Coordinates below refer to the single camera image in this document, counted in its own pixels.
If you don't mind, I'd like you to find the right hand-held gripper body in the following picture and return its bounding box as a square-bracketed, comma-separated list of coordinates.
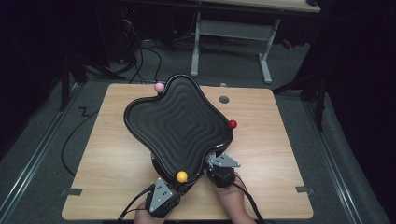
[203, 151, 242, 189]

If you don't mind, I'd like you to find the hand-held gripper cable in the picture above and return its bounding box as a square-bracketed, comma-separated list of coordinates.
[116, 183, 157, 224]
[232, 181, 266, 224]

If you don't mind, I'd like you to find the person's right hand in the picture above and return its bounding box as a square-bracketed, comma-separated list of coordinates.
[214, 172, 250, 224]

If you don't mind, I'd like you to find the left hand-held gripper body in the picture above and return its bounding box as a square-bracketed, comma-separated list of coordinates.
[145, 176, 182, 219]

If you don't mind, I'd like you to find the black floor cable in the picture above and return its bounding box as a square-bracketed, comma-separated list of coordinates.
[61, 105, 101, 177]

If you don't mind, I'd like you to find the black metal stand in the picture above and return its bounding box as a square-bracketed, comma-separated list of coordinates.
[271, 69, 329, 133]
[58, 52, 127, 113]

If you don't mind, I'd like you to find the left hand-held gripper cable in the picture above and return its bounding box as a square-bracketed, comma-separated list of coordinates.
[116, 183, 157, 224]

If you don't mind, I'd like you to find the bundle of black cables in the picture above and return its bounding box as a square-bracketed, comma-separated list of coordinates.
[120, 6, 163, 85]

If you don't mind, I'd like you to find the aluminium floor rail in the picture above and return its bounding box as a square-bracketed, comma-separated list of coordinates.
[302, 98, 364, 224]
[0, 81, 86, 220]

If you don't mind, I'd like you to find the desk with grey metal legs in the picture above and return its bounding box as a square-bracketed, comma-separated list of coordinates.
[189, 0, 321, 85]

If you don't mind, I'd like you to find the yellow ball knob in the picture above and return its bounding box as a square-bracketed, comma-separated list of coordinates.
[176, 170, 190, 184]

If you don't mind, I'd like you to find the grey tape strip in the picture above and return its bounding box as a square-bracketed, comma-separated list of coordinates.
[60, 188, 84, 197]
[295, 185, 316, 195]

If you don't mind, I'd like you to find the black wavy tray with stand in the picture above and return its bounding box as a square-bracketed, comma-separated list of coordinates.
[122, 73, 235, 189]

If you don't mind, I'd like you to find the person's left hand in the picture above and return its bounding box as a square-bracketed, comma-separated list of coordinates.
[133, 200, 171, 224]

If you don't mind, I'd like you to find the right hand-held gripper cable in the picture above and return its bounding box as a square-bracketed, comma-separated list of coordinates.
[232, 181, 266, 224]

